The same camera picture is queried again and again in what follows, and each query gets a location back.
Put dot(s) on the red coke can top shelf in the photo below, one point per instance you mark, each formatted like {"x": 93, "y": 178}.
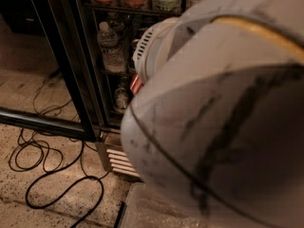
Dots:
{"x": 136, "y": 84}

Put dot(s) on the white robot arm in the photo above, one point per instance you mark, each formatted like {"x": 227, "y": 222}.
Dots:
{"x": 218, "y": 125}

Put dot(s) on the clear water bottle middle shelf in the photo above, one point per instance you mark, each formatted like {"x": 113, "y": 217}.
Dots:
{"x": 111, "y": 48}

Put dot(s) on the stainless steel fridge grille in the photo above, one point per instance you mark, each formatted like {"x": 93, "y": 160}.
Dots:
{"x": 112, "y": 155}

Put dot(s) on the open glass fridge door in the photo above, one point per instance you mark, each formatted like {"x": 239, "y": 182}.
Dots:
{"x": 47, "y": 79}

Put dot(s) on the clear plastic bin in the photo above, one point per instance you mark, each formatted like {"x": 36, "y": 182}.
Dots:
{"x": 144, "y": 209}

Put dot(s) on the top wire fridge shelf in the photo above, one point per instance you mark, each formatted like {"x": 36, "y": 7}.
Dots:
{"x": 150, "y": 12}

